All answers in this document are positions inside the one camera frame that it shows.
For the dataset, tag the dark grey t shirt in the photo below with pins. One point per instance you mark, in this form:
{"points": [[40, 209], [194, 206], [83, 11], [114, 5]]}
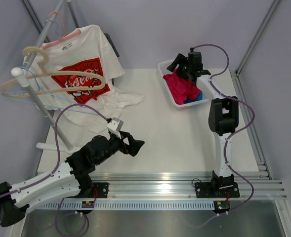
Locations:
{"points": [[112, 44]]}

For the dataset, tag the white slotted cable duct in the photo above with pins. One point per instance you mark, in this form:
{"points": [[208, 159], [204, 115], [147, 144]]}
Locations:
{"points": [[131, 205]]}

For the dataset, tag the pink wire hanger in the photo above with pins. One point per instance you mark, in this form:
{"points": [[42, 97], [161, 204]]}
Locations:
{"points": [[66, 35]]}

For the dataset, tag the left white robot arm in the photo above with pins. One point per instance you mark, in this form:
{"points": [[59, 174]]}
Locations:
{"points": [[70, 179]]}

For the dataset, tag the blue cloth in basket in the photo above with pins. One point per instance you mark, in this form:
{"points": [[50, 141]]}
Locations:
{"points": [[198, 98]]}

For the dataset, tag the wooden clothes hanger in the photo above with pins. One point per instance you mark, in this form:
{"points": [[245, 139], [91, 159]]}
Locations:
{"points": [[44, 73]]}

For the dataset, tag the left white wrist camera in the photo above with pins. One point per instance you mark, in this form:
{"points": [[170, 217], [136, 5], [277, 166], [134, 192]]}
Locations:
{"points": [[114, 126]]}

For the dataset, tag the pink magenta t shirt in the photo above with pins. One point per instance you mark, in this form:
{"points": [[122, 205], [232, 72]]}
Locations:
{"points": [[181, 88]]}

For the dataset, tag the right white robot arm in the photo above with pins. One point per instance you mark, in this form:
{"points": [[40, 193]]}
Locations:
{"points": [[223, 120]]}

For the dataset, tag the white coca cola t shirt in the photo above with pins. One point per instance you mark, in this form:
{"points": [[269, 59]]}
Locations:
{"points": [[89, 52]]}

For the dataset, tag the aluminium mounting rail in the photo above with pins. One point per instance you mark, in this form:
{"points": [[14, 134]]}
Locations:
{"points": [[178, 185]]}

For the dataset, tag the white plastic basket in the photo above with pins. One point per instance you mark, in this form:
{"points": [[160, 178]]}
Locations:
{"points": [[162, 68]]}

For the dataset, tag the blue wire hanger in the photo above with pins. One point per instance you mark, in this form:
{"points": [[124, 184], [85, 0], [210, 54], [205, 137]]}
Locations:
{"points": [[48, 98]]}

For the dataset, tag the metal clothes rack rail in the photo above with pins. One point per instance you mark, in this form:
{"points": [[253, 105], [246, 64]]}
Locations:
{"points": [[28, 62]]}

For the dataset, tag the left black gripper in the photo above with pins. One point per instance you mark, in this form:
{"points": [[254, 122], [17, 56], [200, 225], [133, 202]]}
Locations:
{"points": [[134, 144]]}

